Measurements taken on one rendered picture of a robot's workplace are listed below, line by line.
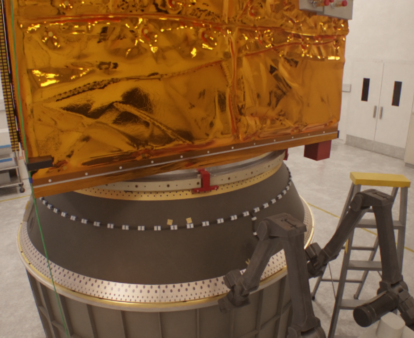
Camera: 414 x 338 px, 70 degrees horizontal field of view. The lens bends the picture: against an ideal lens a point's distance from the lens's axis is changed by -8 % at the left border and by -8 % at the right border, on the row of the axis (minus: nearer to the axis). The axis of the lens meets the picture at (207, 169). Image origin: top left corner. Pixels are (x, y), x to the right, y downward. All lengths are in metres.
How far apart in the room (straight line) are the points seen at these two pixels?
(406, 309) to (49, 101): 1.53
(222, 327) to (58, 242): 1.02
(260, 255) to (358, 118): 8.63
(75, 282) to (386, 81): 8.51
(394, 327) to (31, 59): 1.52
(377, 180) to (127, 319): 1.81
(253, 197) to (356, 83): 8.02
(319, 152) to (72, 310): 1.87
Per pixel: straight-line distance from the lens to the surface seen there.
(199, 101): 1.54
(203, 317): 1.79
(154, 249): 1.65
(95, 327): 1.96
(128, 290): 1.69
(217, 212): 1.69
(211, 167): 1.65
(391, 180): 2.46
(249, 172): 1.75
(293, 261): 1.01
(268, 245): 1.10
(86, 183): 1.46
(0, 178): 6.67
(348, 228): 1.44
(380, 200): 1.29
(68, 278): 1.86
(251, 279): 1.27
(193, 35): 1.54
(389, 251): 1.35
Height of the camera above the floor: 2.28
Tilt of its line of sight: 19 degrees down
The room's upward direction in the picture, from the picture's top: straight up
